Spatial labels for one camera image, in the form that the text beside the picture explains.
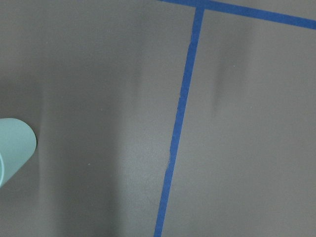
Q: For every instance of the green plastic cup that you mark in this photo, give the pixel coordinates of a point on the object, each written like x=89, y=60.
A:
x=17, y=144

